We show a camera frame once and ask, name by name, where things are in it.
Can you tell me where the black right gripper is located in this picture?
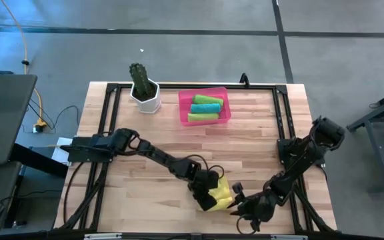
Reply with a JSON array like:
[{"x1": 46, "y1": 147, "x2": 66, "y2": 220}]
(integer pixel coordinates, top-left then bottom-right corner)
[{"x1": 229, "y1": 194, "x2": 279, "y2": 223}]

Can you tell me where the yellow microfiber towel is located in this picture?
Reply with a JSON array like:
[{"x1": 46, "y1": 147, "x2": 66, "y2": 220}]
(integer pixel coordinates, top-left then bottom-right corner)
[{"x1": 207, "y1": 175, "x2": 235, "y2": 212}]

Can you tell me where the lime microfiber towel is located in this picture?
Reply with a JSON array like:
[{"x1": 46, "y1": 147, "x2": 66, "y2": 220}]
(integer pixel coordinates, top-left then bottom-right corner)
[{"x1": 187, "y1": 113, "x2": 220, "y2": 123}]

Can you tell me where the teal microfiber towel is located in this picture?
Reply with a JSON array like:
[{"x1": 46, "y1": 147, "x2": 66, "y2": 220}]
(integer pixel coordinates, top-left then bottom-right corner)
[{"x1": 189, "y1": 103, "x2": 222, "y2": 115}]

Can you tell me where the green microfiber towel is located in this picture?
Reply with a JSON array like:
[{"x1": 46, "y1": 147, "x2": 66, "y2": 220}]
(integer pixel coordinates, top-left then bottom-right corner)
[{"x1": 193, "y1": 94, "x2": 225, "y2": 107}]

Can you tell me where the pink cloth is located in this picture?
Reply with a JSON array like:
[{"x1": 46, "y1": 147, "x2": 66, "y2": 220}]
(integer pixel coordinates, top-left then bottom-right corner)
[{"x1": 177, "y1": 86, "x2": 232, "y2": 127}]

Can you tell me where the green cactus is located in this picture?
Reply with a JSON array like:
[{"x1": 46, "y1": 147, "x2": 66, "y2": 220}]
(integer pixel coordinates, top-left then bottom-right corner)
[{"x1": 129, "y1": 62, "x2": 155, "y2": 97}]

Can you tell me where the white paper sheet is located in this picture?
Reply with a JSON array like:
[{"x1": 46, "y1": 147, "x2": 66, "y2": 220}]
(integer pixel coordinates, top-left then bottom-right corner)
[{"x1": 51, "y1": 137, "x2": 73, "y2": 165}]

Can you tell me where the black metal stand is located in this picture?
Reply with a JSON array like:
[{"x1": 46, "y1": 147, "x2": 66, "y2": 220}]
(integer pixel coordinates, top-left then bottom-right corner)
[{"x1": 347, "y1": 85, "x2": 384, "y2": 194}]

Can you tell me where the black side desk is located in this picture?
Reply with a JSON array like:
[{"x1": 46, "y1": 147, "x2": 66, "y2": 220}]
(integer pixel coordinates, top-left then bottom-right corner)
[{"x1": 0, "y1": 73, "x2": 38, "y2": 167}]

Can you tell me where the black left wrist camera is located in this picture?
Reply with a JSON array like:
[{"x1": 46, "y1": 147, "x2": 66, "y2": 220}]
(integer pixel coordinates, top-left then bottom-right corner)
[{"x1": 198, "y1": 193, "x2": 218, "y2": 212}]

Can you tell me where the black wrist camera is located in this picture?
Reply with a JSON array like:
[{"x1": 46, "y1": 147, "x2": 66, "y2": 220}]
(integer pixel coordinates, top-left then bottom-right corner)
[
  {"x1": 198, "y1": 193, "x2": 218, "y2": 212},
  {"x1": 231, "y1": 181, "x2": 245, "y2": 197}
]

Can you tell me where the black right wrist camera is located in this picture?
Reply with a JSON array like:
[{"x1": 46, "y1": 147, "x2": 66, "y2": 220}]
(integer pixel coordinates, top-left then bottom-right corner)
[{"x1": 231, "y1": 181, "x2": 245, "y2": 197}]

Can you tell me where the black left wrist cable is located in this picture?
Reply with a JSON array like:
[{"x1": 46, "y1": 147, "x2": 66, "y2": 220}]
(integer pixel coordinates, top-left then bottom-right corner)
[{"x1": 175, "y1": 153, "x2": 225, "y2": 181}]

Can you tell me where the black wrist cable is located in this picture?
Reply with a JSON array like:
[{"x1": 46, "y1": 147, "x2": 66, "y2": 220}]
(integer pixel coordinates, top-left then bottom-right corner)
[
  {"x1": 175, "y1": 153, "x2": 225, "y2": 181},
  {"x1": 235, "y1": 215, "x2": 261, "y2": 235}
]

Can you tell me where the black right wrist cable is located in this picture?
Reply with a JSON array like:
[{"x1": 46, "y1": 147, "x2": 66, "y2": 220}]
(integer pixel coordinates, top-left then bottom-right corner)
[{"x1": 235, "y1": 215, "x2": 261, "y2": 235}]

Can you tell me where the silver aluminium bracket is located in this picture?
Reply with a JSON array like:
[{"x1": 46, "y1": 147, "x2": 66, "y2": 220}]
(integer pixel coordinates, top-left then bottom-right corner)
[
  {"x1": 84, "y1": 233, "x2": 123, "y2": 240},
  {"x1": 271, "y1": 234, "x2": 309, "y2": 240}
]

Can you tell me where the black aluminium table frame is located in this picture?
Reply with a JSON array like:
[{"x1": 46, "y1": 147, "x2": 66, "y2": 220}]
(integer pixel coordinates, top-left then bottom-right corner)
[{"x1": 53, "y1": 81, "x2": 338, "y2": 240}]

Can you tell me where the yellow floor cable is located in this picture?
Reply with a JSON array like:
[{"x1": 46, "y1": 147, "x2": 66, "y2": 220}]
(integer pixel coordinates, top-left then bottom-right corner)
[{"x1": 0, "y1": 0, "x2": 48, "y2": 133}]

